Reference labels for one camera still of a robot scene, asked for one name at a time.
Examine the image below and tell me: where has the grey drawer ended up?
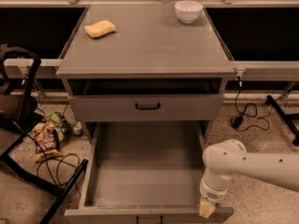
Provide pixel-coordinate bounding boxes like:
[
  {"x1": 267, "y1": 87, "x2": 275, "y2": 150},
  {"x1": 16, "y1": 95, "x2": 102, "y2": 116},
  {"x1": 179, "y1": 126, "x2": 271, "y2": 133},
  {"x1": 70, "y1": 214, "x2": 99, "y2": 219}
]
[
  {"x1": 69, "y1": 94, "x2": 224, "y2": 121},
  {"x1": 65, "y1": 121, "x2": 234, "y2": 224}
]

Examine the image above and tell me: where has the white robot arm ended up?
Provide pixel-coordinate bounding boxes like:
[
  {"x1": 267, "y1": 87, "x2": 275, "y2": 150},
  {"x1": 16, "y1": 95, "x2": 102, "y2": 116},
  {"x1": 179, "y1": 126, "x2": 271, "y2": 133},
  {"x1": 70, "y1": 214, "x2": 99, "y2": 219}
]
[{"x1": 199, "y1": 139, "x2": 299, "y2": 218}]

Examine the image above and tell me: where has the grey top drawer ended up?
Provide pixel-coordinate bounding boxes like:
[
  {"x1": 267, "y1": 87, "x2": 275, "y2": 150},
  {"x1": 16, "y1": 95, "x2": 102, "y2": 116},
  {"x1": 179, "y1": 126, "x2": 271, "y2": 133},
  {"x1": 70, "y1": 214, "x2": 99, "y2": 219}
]
[{"x1": 69, "y1": 94, "x2": 224, "y2": 121}]

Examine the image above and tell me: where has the grey drawer cabinet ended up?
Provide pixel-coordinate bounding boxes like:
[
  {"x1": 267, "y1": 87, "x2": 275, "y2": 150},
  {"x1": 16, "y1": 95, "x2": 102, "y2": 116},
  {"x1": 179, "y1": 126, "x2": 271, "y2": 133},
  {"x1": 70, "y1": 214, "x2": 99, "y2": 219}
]
[{"x1": 57, "y1": 3, "x2": 233, "y2": 138}]

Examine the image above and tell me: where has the black stand leg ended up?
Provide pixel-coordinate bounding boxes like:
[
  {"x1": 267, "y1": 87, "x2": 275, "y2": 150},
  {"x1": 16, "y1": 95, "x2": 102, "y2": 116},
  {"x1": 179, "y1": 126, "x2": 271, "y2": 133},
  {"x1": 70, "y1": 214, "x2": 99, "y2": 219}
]
[{"x1": 265, "y1": 95, "x2": 299, "y2": 147}]

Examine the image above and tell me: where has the green snack bag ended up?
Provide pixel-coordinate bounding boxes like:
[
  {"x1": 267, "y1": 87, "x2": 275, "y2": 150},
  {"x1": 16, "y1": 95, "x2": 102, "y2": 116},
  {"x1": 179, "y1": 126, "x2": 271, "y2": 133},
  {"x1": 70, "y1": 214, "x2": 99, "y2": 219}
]
[{"x1": 49, "y1": 112, "x2": 70, "y2": 143}]

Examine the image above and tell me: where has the brown chip bag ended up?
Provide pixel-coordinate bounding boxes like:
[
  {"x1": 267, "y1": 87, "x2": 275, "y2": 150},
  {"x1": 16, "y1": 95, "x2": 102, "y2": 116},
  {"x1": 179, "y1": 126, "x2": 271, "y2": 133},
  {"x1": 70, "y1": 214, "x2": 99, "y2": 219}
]
[{"x1": 34, "y1": 122, "x2": 63, "y2": 163}]

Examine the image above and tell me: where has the white bowl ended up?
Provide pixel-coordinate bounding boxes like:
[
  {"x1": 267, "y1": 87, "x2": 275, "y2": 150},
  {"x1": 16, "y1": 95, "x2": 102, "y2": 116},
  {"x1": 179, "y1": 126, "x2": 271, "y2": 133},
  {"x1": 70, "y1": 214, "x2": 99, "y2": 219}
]
[{"x1": 175, "y1": 0, "x2": 204, "y2": 23}]

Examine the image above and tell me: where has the yellow sponge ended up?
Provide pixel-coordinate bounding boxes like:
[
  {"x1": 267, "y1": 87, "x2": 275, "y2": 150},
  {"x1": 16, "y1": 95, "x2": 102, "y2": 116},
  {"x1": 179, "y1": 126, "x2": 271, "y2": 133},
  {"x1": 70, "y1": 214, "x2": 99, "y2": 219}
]
[{"x1": 84, "y1": 20, "x2": 116, "y2": 38}]

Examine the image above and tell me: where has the metal railing bar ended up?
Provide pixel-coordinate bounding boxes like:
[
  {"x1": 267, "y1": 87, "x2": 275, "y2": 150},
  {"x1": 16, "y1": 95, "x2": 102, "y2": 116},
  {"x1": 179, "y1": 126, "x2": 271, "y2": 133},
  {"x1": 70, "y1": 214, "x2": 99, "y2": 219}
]
[{"x1": 3, "y1": 58, "x2": 299, "y2": 81}]

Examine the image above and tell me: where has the black power adapter cable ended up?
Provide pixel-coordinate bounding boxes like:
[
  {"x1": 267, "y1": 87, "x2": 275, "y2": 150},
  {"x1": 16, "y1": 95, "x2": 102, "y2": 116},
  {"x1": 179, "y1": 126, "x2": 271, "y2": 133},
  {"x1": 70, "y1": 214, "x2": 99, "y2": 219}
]
[{"x1": 229, "y1": 75, "x2": 275, "y2": 133}]

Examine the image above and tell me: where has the black floor cable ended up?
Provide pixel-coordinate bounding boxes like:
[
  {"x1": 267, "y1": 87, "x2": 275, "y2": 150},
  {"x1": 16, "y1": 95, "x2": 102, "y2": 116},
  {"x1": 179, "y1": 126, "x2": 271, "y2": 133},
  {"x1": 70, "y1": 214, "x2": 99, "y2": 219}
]
[{"x1": 26, "y1": 133, "x2": 87, "y2": 224}]

